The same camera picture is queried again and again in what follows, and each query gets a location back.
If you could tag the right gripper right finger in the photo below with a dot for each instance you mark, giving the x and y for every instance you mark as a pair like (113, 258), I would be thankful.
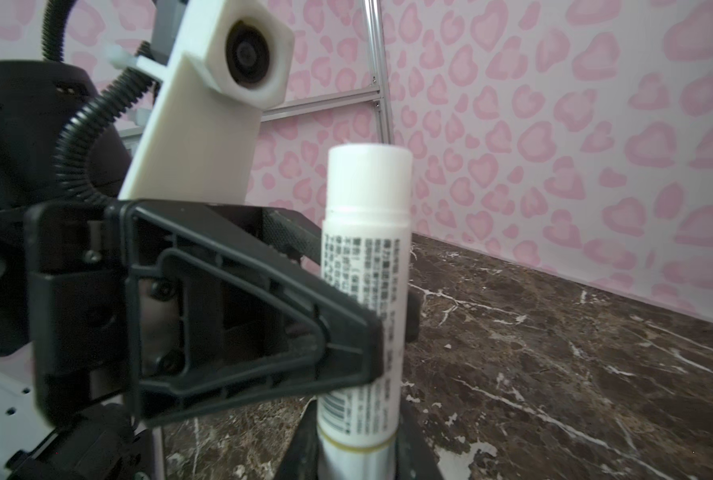
(415, 459)

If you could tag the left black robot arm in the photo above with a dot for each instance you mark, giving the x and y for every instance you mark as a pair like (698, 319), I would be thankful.
(57, 144)

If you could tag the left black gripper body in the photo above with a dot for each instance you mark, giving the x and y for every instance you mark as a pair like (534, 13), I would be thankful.
(76, 309)

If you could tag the aluminium frame diagonal bar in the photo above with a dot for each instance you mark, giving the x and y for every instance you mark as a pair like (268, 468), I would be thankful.
(320, 105)

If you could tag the left rear aluminium post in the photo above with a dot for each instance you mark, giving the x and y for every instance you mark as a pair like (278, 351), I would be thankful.
(377, 52)

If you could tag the white glue stick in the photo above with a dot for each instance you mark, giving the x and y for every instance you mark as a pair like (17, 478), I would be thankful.
(358, 427)

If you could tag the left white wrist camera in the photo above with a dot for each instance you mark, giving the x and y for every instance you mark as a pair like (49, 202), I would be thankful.
(222, 64)

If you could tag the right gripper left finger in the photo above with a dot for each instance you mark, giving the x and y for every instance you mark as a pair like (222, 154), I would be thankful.
(300, 462)

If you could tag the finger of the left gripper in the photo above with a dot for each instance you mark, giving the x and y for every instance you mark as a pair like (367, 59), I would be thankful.
(369, 262)
(219, 319)

